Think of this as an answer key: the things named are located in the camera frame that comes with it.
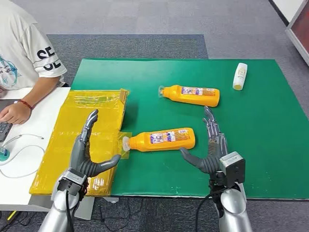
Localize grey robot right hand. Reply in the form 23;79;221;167
179;106;228;175

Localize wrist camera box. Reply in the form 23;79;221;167
57;169;88;197
219;151;246;189

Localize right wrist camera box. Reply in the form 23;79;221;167
219;151;246;189

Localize person's hand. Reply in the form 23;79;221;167
0;101;31;126

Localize white cable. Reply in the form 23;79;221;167
0;133;45;179

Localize orange detergent bottle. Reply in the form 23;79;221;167
158;85;221;108
122;128;196;152

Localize dark grey laptop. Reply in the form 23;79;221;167
0;98;21;113

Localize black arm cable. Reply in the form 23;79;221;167
194;191;214;232
65;188;76;232

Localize dark keyboard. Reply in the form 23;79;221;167
0;121;13;143

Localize red bracelet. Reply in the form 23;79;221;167
18;99;33;111

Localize small white bottle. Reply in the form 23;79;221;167
232;62;248;91

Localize white-framed cabinet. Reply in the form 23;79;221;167
286;0;309;67

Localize black floor cables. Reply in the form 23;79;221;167
96;198;145;232

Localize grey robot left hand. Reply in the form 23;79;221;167
69;109;121;179

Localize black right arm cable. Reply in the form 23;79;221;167
194;191;214;232

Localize teal round device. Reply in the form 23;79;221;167
0;146;11;162

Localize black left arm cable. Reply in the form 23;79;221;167
65;188;76;232

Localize yellow film-wrapped board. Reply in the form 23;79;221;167
29;88;133;197

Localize person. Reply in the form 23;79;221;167
0;0;67;126

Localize green table mat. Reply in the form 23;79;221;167
71;58;309;200

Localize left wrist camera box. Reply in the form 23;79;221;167
57;169;88;197

